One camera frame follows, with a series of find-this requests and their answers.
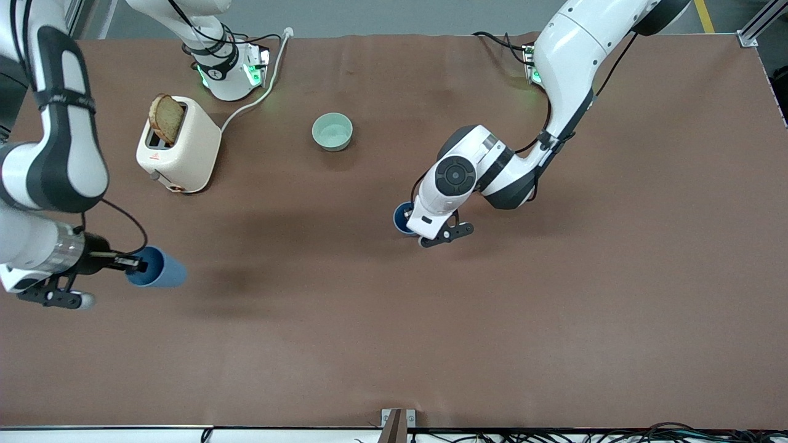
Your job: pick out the blue plastic cup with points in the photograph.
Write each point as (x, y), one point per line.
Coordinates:
(163, 269)
(401, 220)

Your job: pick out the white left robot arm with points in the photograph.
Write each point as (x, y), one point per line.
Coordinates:
(572, 55)

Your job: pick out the mint green bowl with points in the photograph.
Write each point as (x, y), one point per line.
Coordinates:
(332, 132)

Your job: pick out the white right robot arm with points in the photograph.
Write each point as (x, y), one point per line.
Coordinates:
(61, 160)

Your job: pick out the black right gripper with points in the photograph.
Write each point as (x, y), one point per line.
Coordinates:
(94, 259)

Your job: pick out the metal table edge bracket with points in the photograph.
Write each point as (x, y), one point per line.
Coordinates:
(397, 424)

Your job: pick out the green lit base board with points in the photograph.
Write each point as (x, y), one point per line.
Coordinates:
(257, 66)
(530, 64)

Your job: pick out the cream white toaster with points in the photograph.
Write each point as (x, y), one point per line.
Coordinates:
(188, 154)

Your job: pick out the brown bread slice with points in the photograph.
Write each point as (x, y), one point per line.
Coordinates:
(166, 118)

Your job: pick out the aluminium frame profile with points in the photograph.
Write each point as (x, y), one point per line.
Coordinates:
(760, 24)
(83, 18)

